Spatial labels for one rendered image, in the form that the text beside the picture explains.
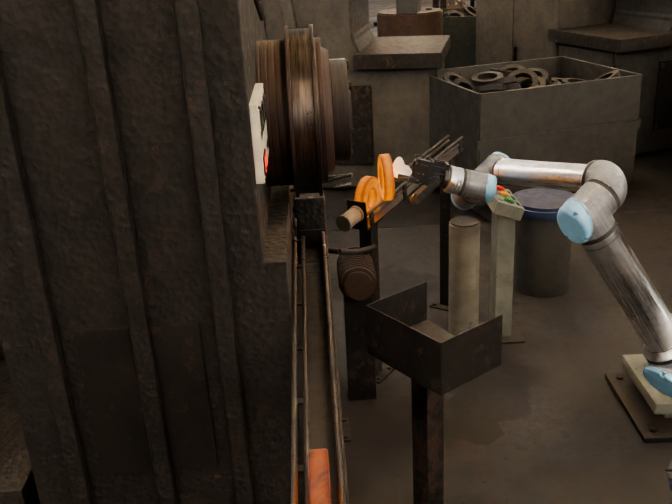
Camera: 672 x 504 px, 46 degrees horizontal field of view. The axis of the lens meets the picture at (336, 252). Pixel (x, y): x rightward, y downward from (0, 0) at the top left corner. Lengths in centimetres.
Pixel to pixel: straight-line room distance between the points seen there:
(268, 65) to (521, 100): 252
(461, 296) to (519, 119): 156
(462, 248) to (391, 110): 202
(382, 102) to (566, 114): 111
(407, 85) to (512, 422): 262
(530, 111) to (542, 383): 187
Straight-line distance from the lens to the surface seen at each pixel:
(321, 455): 137
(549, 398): 294
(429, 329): 207
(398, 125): 493
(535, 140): 450
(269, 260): 185
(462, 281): 309
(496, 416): 282
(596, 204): 227
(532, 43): 625
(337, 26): 488
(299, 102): 200
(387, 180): 251
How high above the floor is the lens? 158
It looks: 22 degrees down
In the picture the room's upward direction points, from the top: 3 degrees counter-clockwise
